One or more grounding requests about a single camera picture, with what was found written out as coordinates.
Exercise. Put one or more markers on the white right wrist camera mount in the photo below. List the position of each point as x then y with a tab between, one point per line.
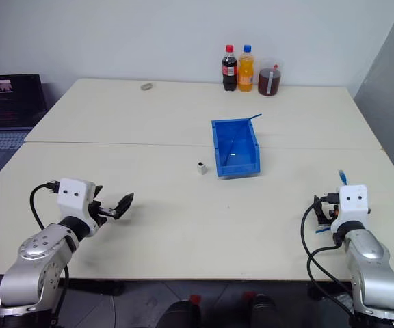
352	201

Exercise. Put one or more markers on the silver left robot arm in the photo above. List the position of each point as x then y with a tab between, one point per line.
39	259

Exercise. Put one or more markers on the cola bottle with red cap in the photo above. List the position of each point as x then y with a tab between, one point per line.
229	70

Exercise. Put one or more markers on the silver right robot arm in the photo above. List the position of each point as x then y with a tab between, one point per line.
371	270

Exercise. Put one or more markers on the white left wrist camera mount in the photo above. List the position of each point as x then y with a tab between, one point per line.
72	200

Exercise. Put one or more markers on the blue plastic storage bin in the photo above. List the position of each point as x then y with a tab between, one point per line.
236	150

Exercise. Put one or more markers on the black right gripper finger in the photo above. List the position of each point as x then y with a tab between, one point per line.
327	217
319	208

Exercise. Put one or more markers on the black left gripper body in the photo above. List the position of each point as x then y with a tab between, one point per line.
104	212

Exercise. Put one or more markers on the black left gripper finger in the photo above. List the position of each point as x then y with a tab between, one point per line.
125	205
98	191

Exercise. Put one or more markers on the orange soda bottle blue cap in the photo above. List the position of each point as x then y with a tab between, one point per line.
246	71

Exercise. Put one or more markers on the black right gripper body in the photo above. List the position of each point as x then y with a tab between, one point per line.
334	212

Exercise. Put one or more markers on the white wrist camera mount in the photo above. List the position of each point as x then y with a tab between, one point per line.
352	201
72	200

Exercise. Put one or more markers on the white stick with red tip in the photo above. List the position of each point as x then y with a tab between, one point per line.
272	79

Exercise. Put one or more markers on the thin blue stick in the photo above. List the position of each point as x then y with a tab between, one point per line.
248	123

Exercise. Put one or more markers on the small grey oval object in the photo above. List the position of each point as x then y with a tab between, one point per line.
146	86

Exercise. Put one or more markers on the small white cube object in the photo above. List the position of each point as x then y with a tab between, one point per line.
201	168

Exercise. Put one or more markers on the clear cup of brown liquid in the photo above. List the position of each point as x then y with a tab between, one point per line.
269	80

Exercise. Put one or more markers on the open dark laptop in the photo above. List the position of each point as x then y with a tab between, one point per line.
7	106

